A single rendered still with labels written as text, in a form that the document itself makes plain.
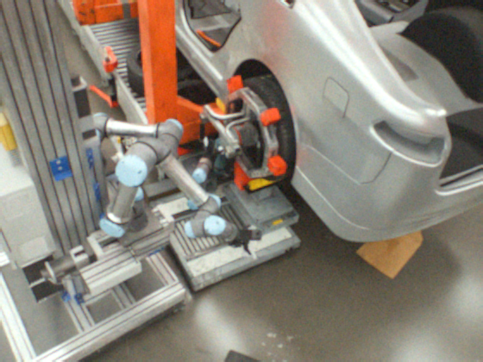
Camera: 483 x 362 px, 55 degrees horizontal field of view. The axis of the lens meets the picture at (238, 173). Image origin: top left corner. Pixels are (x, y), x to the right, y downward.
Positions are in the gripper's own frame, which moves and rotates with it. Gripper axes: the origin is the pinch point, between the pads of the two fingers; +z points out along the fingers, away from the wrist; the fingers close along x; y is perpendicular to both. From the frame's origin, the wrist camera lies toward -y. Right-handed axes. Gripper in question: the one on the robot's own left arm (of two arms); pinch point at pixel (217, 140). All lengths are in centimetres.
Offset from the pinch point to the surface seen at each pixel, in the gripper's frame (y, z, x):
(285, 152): -18.5, -13.4, 43.4
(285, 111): -37, -1, 36
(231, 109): -9.0, 23.1, 0.9
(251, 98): -32.6, 7.1, 14.9
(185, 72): 31, 105, -61
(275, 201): 52, 14, 46
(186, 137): 22.7, 18.5, -26.3
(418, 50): -36, 121, 112
